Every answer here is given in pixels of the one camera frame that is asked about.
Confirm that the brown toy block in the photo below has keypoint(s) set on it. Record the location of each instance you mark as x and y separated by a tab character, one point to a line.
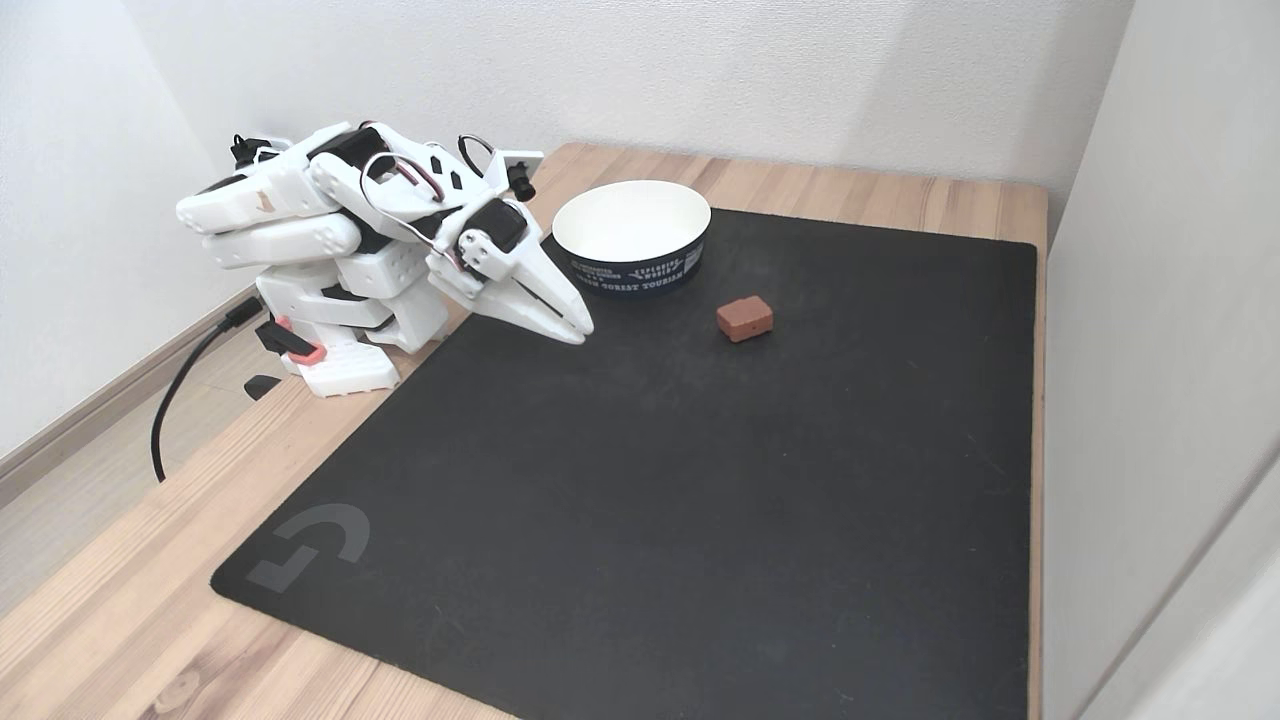
744	318

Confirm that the white paper bowl navy band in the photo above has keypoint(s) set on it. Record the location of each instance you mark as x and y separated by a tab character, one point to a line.
630	225

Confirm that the black desk mat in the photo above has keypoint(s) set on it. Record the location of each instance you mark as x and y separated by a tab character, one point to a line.
650	480

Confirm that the black and red table clamp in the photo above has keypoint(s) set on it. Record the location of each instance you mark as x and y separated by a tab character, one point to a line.
290	340

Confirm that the small camera on white bracket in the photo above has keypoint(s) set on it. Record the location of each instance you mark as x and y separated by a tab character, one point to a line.
521	182

